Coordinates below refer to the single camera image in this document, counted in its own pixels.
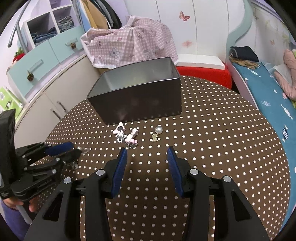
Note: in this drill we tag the red ottoman with white top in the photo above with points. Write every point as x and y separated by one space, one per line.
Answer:
206 67

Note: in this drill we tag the white wardrobe doors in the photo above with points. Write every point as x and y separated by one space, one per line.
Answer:
198 27

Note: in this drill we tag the teal drawer unit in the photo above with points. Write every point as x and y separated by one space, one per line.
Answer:
32 67

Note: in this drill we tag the dark folded clothes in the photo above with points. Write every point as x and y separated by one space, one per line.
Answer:
243 53

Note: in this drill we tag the beige cabinet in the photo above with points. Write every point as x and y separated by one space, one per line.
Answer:
55 99

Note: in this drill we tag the pink checkered cloth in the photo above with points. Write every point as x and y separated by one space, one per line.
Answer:
139 40

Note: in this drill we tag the lilac open shelf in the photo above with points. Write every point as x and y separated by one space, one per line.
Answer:
41 16

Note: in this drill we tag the teal bunk bed frame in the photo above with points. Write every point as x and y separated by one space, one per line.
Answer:
257 25

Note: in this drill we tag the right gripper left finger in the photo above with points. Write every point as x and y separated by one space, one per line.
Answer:
59 218

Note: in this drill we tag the pink blanket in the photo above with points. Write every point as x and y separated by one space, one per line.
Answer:
285 74

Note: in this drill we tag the blue patterned bed mattress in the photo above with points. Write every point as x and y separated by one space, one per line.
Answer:
261 89

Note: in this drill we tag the person's hand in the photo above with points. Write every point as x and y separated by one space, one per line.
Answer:
13 202

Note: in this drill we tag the pearl brooch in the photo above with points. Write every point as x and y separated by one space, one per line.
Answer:
157 131

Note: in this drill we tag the brown polka dot tablecloth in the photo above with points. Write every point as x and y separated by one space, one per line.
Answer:
217 134

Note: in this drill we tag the dark metal tin box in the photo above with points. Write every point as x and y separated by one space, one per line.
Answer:
138 91

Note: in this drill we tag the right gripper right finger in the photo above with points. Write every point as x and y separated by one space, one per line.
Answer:
235 218

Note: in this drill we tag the green box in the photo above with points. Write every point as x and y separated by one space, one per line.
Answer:
9 101

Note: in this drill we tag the red flower pot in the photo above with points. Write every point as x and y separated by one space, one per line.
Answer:
18 55

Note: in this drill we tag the pink charm jewelry cluster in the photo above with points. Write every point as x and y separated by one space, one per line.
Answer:
75 155

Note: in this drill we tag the hanging clothes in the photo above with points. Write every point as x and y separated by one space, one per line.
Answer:
97 15

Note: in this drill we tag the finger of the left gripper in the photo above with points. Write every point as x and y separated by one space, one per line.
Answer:
56 163
59 149

